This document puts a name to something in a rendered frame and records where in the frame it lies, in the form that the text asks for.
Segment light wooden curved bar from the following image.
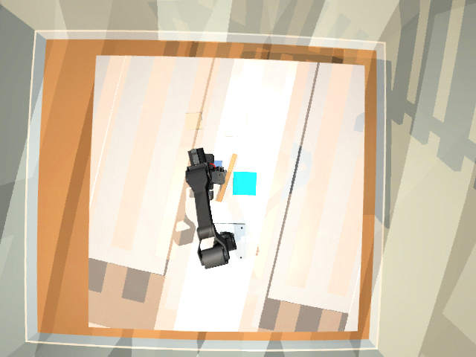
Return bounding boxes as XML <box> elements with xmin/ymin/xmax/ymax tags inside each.
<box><xmin>217</xmin><ymin>153</ymin><xmax>237</xmax><ymax>202</ymax></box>

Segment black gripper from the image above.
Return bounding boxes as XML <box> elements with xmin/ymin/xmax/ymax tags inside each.
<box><xmin>205</xmin><ymin>153</ymin><xmax>214</xmax><ymax>201</ymax></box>

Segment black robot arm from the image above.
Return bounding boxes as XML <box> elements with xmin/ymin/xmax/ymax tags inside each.
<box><xmin>185</xmin><ymin>147</ymin><xmax>237</xmax><ymax>269</ymax></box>

